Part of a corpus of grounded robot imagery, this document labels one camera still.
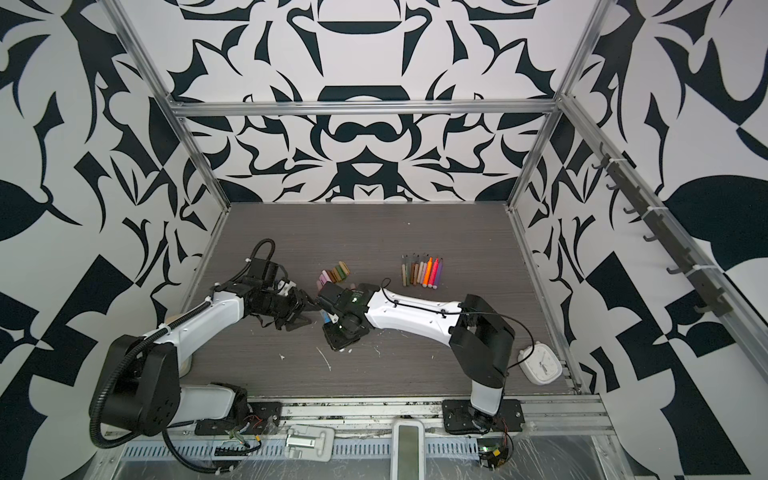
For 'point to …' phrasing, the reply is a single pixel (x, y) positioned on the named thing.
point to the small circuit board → (494, 451)
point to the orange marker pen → (426, 277)
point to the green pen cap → (343, 277)
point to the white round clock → (543, 366)
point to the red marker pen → (433, 273)
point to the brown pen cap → (330, 276)
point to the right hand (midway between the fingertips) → (334, 343)
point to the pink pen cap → (326, 276)
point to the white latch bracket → (309, 443)
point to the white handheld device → (408, 450)
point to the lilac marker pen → (423, 273)
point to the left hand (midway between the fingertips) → (319, 308)
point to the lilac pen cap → (322, 280)
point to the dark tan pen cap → (337, 274)
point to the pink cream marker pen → (420, 271)
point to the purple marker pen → (438, 274)
